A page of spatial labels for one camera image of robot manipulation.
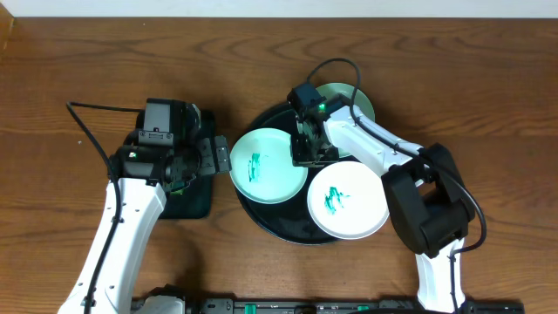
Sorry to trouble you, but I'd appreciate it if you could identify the black rectangular tray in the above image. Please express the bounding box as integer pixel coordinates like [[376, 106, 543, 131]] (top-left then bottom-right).
[[136, 110, 215, 220]]

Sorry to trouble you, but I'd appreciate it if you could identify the light green plate top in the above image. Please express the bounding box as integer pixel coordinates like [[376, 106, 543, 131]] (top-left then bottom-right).
[[314, 82, 376, 159]]

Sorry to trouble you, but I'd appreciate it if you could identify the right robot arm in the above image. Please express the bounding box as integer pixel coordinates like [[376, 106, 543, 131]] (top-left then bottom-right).
[[291, 104, 487, 313]]

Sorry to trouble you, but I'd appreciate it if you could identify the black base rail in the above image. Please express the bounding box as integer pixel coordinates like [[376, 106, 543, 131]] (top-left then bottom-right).
[[130, 297, 527, 314]]

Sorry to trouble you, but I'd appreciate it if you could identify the round black tray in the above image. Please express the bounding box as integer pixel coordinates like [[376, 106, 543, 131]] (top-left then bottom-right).
[[235, 105, 359, 245]]

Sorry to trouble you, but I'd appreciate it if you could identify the green yellow sponge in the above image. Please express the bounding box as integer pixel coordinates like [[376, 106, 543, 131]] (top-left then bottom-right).
[[168, 183, 189, 195]]

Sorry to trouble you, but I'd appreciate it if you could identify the light green plate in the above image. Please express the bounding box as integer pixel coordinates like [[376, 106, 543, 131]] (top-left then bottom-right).
[[314, 82, 376, 159], [230, 128, 309, 204]]

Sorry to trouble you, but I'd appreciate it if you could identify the white plate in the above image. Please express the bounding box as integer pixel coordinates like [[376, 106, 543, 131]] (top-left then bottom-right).
[[307, 161, 389, 240]]

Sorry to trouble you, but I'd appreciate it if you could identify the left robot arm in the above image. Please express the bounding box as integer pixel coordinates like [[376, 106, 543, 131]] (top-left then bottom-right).
[[59, 136, 231, 313]]

